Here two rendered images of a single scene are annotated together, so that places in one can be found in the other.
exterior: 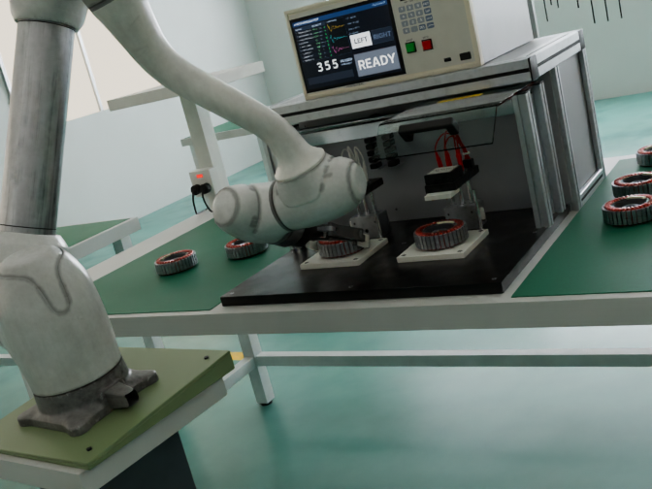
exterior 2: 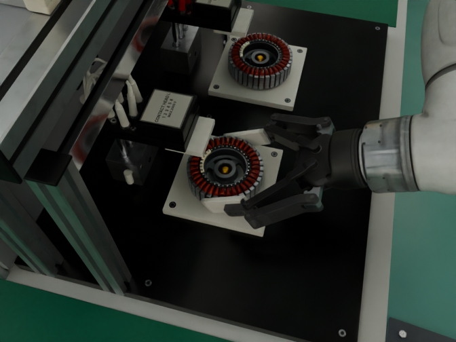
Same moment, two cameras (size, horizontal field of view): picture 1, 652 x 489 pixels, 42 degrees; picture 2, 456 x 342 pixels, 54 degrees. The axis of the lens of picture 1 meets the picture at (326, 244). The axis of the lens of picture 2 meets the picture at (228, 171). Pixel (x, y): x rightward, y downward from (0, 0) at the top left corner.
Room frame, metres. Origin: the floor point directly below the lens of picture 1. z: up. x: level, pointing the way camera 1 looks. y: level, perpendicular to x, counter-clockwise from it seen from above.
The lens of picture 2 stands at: (1.97, 0.31, 1.36)
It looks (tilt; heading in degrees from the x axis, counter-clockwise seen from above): 57 degrees down; 251
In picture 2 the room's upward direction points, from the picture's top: straight up
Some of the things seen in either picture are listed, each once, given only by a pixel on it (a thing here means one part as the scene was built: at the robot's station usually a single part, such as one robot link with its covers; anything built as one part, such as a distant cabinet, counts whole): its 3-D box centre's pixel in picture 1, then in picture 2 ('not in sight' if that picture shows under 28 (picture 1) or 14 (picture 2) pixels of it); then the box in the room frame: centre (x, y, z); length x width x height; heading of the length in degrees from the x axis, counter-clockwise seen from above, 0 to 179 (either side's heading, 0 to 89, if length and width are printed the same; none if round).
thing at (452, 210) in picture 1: (465, 214); (182, 47); (1.85, -0.32, 0.80); 0.08 x 0.05 x 0.06; 57
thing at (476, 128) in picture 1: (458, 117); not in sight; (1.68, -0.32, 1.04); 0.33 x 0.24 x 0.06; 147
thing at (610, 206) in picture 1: (631, 210); not in sight; (1.67, -0.62, 0.77); 0.11 x 0.11 x 0.04
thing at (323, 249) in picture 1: (342, 243); (224, 171); (1.86, -0.04, 0.80); 0.11 x 0.11 x 0.04
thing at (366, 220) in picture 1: (370, 224); (134, 153); (1.98, -0.11, 0.80); 0.08 x 0.05 x 0.06; 57
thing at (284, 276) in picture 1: (396, 254); (235, 125); (1.80, -0.15, 0.76); 0.64 x 0.47 x 0.02; 57
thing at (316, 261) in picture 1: (344, 253); (224, 180); (1.86, -0.04, 0.78); 0.15 x 0.15 x 0.01; 57
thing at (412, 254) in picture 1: (442, 245); (259, 70); (1.73, -0.24, 0.78); 0.15 x 0.15 x 0.01; 57
